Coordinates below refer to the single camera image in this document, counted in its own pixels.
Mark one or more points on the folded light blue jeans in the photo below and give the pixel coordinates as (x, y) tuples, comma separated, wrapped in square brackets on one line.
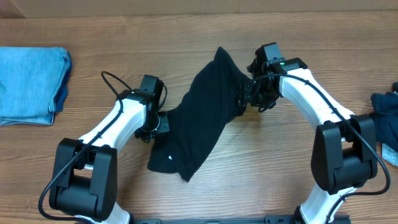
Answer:
[(33, 84)]

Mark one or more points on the dark navy garment pile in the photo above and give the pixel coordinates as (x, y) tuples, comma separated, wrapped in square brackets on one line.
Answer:
[(385, 117)]

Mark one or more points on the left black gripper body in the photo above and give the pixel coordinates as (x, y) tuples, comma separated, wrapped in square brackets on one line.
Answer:
[(162, 125)]

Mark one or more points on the black garment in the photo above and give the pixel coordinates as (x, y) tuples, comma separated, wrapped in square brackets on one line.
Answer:
[(198, 121)]

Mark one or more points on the light denim fabric piece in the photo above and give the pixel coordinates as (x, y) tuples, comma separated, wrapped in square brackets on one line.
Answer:
[(389, 155)]

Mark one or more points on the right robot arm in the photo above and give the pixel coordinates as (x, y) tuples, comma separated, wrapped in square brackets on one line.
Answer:
[(343, 149)]

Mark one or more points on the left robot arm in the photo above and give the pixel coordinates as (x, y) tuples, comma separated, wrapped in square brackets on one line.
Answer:
[(84, 183)]

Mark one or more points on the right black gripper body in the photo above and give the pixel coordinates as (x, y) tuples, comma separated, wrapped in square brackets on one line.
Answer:
[(249, 97)]

